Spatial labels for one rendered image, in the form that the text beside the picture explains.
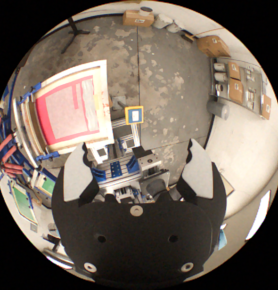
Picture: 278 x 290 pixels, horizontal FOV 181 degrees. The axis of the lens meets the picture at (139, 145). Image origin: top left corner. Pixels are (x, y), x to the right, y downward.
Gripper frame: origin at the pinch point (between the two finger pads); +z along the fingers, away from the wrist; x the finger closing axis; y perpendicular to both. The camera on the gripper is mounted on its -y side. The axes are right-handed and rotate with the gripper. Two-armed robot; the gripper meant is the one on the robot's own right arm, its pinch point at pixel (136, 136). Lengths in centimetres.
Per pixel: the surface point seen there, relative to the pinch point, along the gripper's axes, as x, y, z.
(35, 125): -72, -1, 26
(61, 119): -53, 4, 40
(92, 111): -29, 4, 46
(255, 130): 296, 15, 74
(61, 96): -49, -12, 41
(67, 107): -46, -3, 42
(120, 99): -26, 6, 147
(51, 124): -63, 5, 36
